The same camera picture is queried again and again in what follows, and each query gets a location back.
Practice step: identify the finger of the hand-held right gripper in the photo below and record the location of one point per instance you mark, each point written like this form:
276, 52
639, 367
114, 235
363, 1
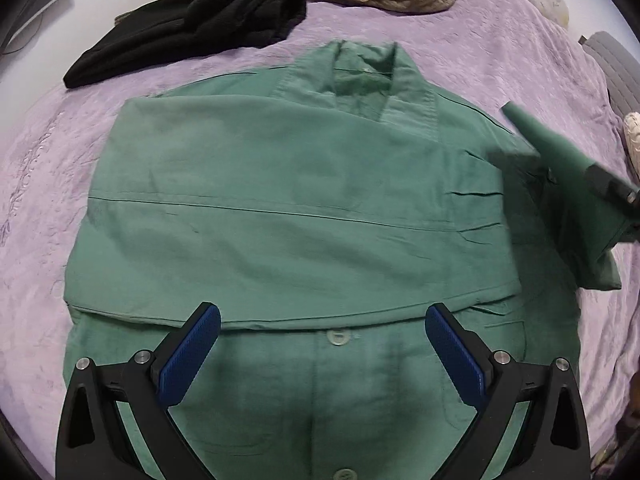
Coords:
612, 187

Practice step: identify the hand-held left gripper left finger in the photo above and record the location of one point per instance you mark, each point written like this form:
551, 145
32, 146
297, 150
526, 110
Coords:
192, 347

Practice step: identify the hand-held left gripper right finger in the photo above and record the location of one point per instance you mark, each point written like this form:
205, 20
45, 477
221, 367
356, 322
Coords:
452, 347

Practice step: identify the green button shirt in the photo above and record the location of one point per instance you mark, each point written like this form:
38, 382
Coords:
300, 185

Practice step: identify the cream textured object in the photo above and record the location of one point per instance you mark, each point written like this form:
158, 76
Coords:
634, 145

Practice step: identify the grey ribbed cushion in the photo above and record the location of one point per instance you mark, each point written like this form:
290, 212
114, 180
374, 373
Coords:
612, 65

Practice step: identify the white round pillow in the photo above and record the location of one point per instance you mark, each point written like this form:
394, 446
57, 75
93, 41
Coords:
545, 0

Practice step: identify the purple embossed blanket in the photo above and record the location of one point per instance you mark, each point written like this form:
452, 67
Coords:
60, 150

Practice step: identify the black garment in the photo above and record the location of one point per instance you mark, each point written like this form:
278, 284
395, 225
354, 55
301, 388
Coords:
200, 30

